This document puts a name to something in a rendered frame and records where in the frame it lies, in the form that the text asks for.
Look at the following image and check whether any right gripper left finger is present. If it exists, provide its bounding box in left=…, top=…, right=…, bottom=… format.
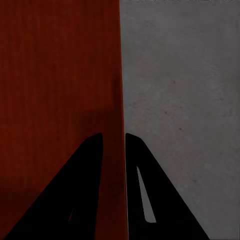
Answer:
left=3, top=133, right=103, bottom=240

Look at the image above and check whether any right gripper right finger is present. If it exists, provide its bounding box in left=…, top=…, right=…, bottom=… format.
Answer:
left=125, top=133, right=210, bottom=240

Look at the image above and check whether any storage box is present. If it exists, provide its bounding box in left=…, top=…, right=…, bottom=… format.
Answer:
left=0, top=0, right=129, bottom=240

